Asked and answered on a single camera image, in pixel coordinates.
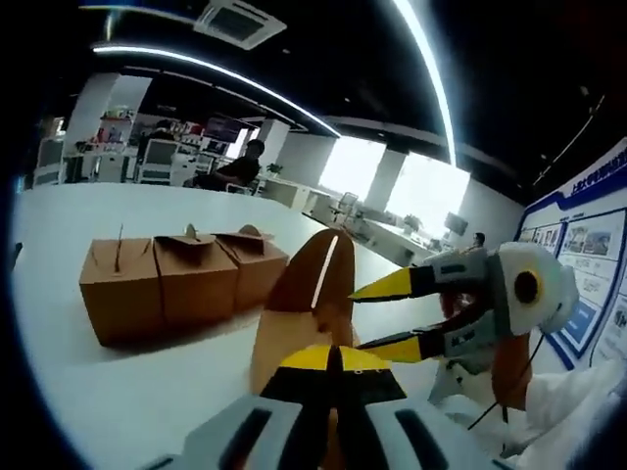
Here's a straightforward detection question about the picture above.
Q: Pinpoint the curved ceiling light strip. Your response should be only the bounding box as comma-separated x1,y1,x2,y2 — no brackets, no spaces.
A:
92,43,343,138

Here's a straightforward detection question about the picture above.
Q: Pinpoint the blue white wall poster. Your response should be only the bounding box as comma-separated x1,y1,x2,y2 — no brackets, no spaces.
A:
516,141,627,371

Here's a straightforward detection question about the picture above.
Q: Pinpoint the thin black cable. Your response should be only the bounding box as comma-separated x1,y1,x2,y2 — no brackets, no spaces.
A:
467,330,548,451

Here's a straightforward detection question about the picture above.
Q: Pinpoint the person's white shirt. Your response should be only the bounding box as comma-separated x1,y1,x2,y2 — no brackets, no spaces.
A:
428,361,627,470

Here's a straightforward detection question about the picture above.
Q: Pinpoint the purple display screen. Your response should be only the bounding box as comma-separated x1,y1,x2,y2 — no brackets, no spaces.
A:
203,116,244,141

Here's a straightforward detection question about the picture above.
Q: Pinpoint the distant office chair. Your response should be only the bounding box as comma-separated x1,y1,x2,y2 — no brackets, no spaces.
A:
330,192,359,227

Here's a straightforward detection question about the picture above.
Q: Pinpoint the white mesh office chair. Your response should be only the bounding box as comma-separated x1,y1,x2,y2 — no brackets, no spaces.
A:
140,138,178,186
33,138,65,186

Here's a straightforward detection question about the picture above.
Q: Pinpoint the dark desk monitor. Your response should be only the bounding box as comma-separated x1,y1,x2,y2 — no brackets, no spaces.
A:
444,211,469,235

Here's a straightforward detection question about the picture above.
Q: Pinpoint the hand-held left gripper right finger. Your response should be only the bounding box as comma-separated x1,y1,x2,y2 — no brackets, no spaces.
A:
338,345,515,470

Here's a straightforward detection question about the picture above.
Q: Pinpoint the ceiling air conditioner vent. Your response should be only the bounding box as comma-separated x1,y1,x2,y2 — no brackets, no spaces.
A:
193,0,288,50

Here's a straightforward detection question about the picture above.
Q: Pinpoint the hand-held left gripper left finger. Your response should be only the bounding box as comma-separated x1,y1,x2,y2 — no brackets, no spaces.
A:
146,344,340,470

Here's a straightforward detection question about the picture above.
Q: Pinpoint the brown paper box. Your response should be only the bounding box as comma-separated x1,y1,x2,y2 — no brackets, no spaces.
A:
214,223,290,312
78,224,166,348
249,228,362,470
153,223,240,328

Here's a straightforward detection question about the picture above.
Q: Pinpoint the long curved ceiling light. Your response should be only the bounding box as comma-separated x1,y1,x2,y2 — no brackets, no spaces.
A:
391,0,459,167

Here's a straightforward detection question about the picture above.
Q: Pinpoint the person's right hand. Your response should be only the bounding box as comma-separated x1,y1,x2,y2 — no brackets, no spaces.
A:
440,289,471,319

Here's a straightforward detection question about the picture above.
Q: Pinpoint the shelf with colorful items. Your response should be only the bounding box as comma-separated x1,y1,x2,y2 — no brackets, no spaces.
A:
95,110,136,148

